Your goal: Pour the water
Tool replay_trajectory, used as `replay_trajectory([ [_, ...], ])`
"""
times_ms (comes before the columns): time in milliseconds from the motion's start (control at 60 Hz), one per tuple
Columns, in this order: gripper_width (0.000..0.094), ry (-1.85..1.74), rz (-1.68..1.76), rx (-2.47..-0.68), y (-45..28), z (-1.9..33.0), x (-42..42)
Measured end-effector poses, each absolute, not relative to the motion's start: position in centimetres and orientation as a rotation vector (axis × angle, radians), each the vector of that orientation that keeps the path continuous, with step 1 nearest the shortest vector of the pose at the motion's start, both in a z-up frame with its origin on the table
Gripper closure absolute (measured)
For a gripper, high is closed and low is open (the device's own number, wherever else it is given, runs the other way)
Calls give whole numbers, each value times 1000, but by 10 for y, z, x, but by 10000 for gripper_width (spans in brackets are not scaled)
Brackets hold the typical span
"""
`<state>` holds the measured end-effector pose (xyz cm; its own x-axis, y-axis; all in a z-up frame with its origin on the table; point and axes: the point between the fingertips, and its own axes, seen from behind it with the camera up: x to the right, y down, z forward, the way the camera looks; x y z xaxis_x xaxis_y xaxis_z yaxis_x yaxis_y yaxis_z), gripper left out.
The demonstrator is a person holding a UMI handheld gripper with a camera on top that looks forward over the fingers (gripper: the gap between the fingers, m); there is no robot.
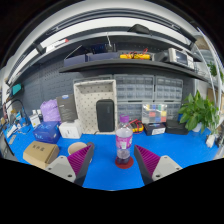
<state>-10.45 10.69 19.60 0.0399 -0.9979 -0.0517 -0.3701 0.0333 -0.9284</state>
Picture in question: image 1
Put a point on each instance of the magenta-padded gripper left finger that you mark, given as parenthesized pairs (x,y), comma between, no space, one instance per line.
(61,166)

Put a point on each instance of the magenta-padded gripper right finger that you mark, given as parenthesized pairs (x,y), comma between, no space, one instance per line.
(165,166)

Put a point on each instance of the clear bottle with purple label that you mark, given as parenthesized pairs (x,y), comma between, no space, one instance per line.
(124,141)

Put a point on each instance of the beige mug with lettering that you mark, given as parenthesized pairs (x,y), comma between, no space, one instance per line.
(76,147)

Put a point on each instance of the brown cardboard box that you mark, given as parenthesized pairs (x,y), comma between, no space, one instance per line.
(40,154)

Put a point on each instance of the flat round red coaster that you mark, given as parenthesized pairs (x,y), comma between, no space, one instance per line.
(129,165)

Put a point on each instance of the blue tissue box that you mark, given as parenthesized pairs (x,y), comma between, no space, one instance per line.
(46,132)

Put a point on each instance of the white carton box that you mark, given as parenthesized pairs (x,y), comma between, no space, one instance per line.
(70,129)

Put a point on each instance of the black box with white label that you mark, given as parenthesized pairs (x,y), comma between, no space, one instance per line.
(154,129)

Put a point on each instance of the black case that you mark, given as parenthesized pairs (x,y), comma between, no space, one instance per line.
(176,127)

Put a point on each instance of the yellow multimeter with red leads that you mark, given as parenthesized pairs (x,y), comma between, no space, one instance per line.
(137,127)

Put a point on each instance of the small white container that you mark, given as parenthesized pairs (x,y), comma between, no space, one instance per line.
(210,140)

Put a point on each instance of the clear organizer with coloured parts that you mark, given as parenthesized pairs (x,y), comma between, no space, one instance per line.
(154,114)

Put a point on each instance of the purple plastic bag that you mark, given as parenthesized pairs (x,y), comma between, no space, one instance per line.
(50,110)

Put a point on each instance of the dark grey flat box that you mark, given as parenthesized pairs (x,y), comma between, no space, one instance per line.
(66,108)

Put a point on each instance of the green potted plant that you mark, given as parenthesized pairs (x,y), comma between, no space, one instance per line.
(196,111)

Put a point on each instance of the white perforated storage crate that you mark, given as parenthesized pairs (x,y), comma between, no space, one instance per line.
(87,106)

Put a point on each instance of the grey small-parts drawer cabinet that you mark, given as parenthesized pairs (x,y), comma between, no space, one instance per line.
(169,88)
(133,87)
(130,111)

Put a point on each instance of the black speaker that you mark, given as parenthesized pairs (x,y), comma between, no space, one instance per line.
(105,115)

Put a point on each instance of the black shelf unit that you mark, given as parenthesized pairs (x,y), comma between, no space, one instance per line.
(133,66)

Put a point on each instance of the white shelf unit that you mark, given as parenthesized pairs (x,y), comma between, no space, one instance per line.
(213,68)

